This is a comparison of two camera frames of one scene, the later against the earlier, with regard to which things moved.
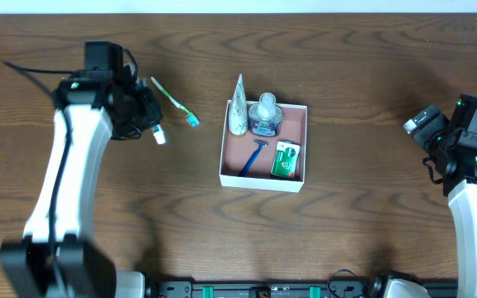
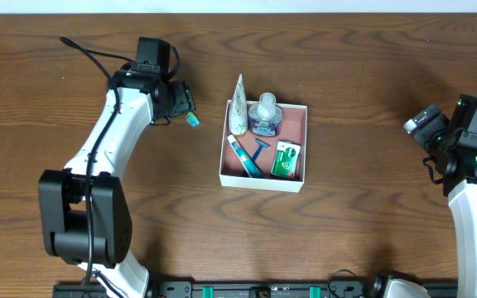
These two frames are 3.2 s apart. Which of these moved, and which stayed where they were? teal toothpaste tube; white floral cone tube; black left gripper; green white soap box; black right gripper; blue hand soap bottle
Moved: teal toothpaste tube; black left gripper
Stayed: black right gripper; blue hand soap bottle; white floral cone tube; green white soap box
